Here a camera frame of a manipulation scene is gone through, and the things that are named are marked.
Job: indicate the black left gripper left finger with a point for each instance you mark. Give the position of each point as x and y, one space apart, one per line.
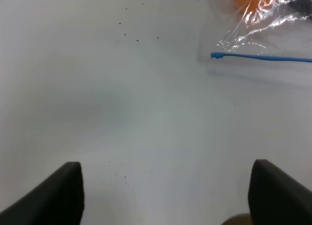
58 200

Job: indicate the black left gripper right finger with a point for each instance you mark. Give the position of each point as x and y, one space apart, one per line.
275 198

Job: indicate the clear zip bag blue seal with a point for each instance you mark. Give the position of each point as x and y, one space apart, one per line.
276 34

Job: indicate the dark purple eggplant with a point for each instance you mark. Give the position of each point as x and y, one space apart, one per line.
302 6

